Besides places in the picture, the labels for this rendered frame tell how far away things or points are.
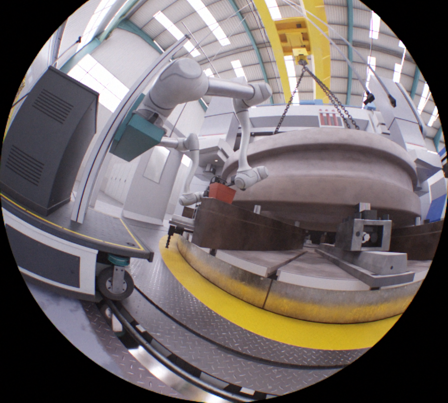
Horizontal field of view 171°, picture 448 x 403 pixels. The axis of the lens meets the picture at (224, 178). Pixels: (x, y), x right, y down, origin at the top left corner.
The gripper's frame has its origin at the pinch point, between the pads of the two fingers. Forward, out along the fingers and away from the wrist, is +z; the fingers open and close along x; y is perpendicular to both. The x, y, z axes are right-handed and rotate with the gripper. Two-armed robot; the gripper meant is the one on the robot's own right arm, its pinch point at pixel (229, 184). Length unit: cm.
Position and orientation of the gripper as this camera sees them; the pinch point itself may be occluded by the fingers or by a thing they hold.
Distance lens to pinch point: 129.5
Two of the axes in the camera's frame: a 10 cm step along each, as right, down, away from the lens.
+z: -6.8, 2.7, 6.8
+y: 0.8, -8.9, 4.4
